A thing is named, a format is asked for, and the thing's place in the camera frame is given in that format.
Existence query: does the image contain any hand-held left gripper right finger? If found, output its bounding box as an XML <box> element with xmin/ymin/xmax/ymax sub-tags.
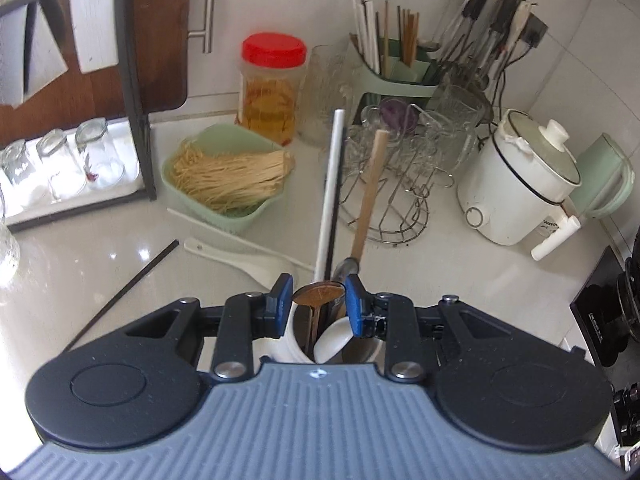
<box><xmin>345</xmin><ymin>274</ymin><xmax>522</xmax><ymax>382</ymax></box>

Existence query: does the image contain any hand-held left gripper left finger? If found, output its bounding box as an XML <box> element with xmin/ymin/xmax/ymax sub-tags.
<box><xmin>122</xmin><ymin>273</ymin><xmax>295</xmax><ymax>381</ymax></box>

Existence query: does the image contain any brown wooden spoon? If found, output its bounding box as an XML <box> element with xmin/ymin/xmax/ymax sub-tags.
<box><xmin>291</xmin><ymin>282</ymin><xmax>347</xmax><ymax>361</ymax></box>

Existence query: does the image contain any large metal spoon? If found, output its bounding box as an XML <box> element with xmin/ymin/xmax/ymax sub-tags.
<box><xmin>332</xmin><ymin>256</ymin><xmax>361</xmax><ymax>291</ymax></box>

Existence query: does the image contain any white ceramic soup spoon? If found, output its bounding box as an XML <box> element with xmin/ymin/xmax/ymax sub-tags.
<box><xmin>312</xmin><ymin>317</ymin><xmax>358</xmax><ymax>365</ymax></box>

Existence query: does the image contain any white ceramic mug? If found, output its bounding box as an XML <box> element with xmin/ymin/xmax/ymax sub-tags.
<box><xmin>257</xmin><ymin>282</ymin><xmax>388</xmax><ymax>367</ymax></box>

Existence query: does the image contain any black chopstick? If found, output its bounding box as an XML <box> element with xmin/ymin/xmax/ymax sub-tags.
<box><xmin>322</xmin><ymin>155</ymin><xmax>347</xmax><ymax>286</ymax></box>
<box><xmin>64</xmin><ymin>239</ymin><xmax>180</xmax><ymax>353</ymax></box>

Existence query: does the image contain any wooden chopstick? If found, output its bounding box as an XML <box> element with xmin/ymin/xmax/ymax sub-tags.
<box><xmin>349</xmin><ymin>129</ymin><xmax>390</xmax><ymax>261</ymax></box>

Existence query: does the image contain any thick white chopstick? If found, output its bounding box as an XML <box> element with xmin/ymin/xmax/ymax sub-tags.
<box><xmin>312</xmin><ymin>108</ymin><xmax>347</xmax><ymax>283</ymax></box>

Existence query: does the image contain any row of hanging utensils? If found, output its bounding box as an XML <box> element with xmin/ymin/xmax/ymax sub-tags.
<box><xmin>432</xmin><ymin>0</ymin><xmax>533</xmax><ymax>86</ymax></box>

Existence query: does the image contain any white rice paddle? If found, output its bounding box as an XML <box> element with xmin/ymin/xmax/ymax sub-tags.
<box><xmin>183</xmin><ymin>237</ymin><xmax>283</xmax><ymax>291</ymax></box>

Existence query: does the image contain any pale green plastic basket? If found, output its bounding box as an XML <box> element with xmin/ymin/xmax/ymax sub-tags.
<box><xmin>160</xmin><ymin>123</ymin><xmax>296</xmax><ymax>235</ymax></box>

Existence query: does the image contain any bundle of dry noodles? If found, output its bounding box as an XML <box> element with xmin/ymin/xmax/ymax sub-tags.
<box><xmin>170</xmin><ymin>140</ymin><xmax>296</xmax><ymax>213</ymax></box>

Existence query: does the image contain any set of clear glass cups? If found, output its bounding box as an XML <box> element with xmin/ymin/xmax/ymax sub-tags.
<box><xmin>350</xmin><ymin>97</ymin><xmax>471</xmax><ymax>181</ymax></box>

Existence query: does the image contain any white electric cooker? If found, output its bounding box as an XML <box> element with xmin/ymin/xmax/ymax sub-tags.
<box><xmin>456</xmin><ymin>108</ymin><xmax>583</xmax><ymax>262</ymax></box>

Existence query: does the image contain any red lid plastic jar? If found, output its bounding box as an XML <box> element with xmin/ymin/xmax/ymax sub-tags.
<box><xmin>236</xmin><ymin>32</ymin><xmax>308</xmax><ymax>147</ymax></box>

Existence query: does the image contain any white drip tray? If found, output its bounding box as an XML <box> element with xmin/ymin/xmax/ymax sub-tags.
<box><xmin>0</xmin><ymin>117</ymin><xmax>151</xmax><ymax>226</ymax></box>

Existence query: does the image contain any clear glass jar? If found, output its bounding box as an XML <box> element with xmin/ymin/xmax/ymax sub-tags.
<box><xmin>297</xmin><ymin>45</ymin><xmax>358</xmax><ymax>147</ymax></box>

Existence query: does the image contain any pale green chopstick holder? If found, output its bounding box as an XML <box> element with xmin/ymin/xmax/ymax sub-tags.
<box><xmin>349</xmin><ymin>32</ymin><xmax>443</xmax><ymax>126</ymax></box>

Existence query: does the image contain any clear glass pitcher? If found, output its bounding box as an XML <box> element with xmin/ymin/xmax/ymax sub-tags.
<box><xmin>427</xmin><ymin>84</ymin><xmax>493</xmax><ymax>173</ymax></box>

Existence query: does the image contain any small upturned glass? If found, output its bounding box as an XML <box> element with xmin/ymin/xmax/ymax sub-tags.
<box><xmin>0</xmin><ymin>140</ymin><xmax>38</xmax><ymax>201</ymax></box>
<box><xmin>36</xmin><ymin>129</ymin><xmax>87</xmax><ymax>202</ymax></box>
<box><xmin>75</xmin><ymin>117</ymin><xmax>126</xmax><ymax>191</ymax></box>

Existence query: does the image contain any black stove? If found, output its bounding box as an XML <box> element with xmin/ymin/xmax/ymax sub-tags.
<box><xmin>570</xmin><ymin>245</ymin><xmax>640</xmax><ymax>451</ymax></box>

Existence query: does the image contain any black metal kitchen rack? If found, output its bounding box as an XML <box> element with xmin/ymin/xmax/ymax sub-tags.
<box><xmin>0</xmin><ymin>0</ymin><xmax>158</xmax><ymax>233</ymax></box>

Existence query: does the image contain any pale green kettle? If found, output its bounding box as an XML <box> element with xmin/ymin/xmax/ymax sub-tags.
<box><xmin>567</xmin><ymin>132</ymin><xmax>636</xmax><ymax>218</ymax></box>

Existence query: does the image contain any tall textured drinking glass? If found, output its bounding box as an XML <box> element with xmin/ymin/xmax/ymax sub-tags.
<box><xmin>0</xmin><ymin>187</ymin><xmax>22</xmax><ymax>288</ymax></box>

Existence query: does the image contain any brown wooden cutting board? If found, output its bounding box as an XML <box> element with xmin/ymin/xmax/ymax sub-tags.
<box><xmin>0</xmin><ymin>0</ymin><xmax>218</xmax><ymax>123</ymax></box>

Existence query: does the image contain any white utensil holder box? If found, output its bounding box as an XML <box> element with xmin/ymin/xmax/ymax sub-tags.
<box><xmin>67</xmin><ymin>0</ymin><xmax>121</xmax><ymax>73</ymax></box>

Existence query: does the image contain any patterned steel cutting board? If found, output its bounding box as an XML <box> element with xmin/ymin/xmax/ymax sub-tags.
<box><xmin>0</xmin><ymin>0</ymin><xmax>68</xmax><ymax>108</ymax></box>

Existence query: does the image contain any wire cup rack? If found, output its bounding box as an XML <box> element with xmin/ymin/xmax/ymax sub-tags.
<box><xmin>337</xmin><ymin>105</ymin><xmax>458</xmax><ymax>246</ymax></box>

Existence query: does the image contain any dark wall outlet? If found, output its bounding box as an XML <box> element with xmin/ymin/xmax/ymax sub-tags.
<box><xmin>520</xmin><ymin>12</ymin><xmax>548</xmax><ymax>48</ymax></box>

